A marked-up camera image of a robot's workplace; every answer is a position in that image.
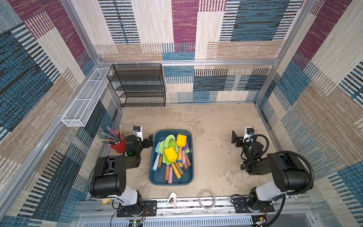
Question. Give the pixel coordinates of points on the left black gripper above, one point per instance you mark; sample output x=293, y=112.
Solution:
x=145, y=142

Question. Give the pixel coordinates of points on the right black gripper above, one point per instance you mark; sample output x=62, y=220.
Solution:
x=238, y=140

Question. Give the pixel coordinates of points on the yellow shovel wooden handle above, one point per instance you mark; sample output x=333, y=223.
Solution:
x=172, y=156

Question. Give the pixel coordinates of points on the green shovel yellow handle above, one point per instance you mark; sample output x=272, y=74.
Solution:
x=174, y=165

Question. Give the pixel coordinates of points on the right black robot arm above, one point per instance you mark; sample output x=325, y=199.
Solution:
x=292, y=173

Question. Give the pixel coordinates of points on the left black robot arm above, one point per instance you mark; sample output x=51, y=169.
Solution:
x=108, y=178

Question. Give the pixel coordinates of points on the light blue shovel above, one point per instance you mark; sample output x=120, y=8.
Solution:
x=156, y=162

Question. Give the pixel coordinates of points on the teal plastic storage box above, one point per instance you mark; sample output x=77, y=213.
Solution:
x=158, y=177

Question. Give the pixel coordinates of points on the red pencil cup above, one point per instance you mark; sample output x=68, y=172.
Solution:
x=120, y=147

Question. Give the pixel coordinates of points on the pink white small device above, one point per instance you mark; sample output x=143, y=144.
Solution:
x=172, y=200

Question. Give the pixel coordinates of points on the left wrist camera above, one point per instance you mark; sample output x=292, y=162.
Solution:
x=138, y=132

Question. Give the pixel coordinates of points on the purple shovel long pink handle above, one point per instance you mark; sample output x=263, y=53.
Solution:
x=170, y=175

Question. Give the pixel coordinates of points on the black wire shelf rack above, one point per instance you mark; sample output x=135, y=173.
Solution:
x=138, y=85

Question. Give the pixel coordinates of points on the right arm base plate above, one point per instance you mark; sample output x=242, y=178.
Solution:
x=243, y=205

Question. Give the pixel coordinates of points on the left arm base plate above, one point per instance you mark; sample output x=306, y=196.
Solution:
x=140, y=209

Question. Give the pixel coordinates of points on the white wire mesh basket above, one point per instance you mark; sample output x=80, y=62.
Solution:
x=78, y=114

